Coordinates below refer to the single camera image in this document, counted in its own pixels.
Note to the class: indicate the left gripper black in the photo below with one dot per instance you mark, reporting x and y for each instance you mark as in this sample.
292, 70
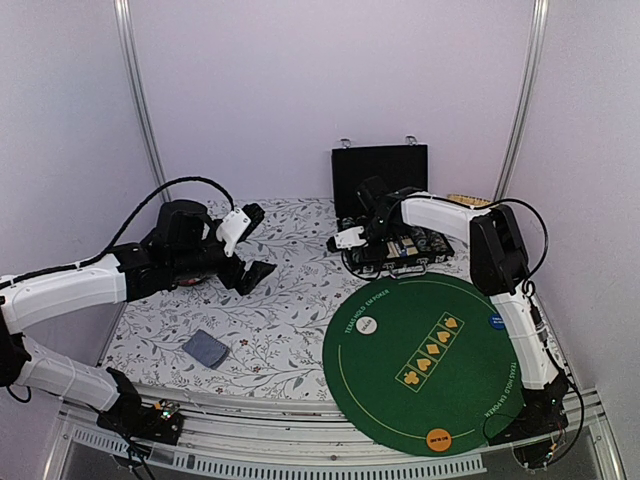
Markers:
251, 277

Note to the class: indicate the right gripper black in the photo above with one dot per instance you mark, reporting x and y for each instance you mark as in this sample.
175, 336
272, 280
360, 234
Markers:
374, 255

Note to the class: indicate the blue grey cloth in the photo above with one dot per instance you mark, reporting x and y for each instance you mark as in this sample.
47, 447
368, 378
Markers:
206, 350

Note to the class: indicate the white dealer button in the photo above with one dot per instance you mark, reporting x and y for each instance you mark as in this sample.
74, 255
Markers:
366, 325

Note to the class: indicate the blue small blind button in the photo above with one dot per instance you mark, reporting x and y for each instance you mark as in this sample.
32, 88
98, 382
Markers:
496, 322

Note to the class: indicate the orange big blind button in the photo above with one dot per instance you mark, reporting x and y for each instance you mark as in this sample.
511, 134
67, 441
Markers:
439, 440

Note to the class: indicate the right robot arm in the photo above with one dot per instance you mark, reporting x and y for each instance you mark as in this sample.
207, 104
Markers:
499, 265

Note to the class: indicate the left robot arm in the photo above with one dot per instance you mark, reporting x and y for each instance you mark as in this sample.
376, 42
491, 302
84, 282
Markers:
186, 244

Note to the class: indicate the playing card deck box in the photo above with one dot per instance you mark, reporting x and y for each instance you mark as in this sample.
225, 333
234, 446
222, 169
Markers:
401, 248

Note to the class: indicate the poker chip row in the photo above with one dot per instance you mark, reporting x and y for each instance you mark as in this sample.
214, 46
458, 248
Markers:
420, 239
438, 245

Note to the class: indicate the black poker chip case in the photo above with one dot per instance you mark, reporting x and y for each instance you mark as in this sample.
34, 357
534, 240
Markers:
403, 168

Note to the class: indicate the poker chip row far right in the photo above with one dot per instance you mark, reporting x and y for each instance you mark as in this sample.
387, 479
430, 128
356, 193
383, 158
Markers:
438, 245

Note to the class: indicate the woven bamboo tray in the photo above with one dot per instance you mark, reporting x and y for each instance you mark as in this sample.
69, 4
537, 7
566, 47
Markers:
471, 201

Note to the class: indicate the green round poker mat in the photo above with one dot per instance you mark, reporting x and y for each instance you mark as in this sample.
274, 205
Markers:
433, 362

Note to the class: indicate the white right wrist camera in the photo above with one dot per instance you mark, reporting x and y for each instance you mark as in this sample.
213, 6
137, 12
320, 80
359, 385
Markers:
347, 239

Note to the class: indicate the front aluminium rail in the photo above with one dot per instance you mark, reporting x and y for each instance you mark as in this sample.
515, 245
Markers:
226, 437

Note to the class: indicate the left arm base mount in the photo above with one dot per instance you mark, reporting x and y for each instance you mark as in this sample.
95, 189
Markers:
161, 422

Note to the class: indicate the right aluminium frame post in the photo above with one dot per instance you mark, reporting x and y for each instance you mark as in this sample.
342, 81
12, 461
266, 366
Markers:
533, 56

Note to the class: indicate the aluminium frame post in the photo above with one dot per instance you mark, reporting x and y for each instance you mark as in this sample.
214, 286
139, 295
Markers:
533, 56
125, 30

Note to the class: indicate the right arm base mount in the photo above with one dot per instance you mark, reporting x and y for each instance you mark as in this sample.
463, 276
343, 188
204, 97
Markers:
542, 413

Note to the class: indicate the left aluminium frame post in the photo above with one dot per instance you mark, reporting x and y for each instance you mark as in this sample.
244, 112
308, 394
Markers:
125, 30

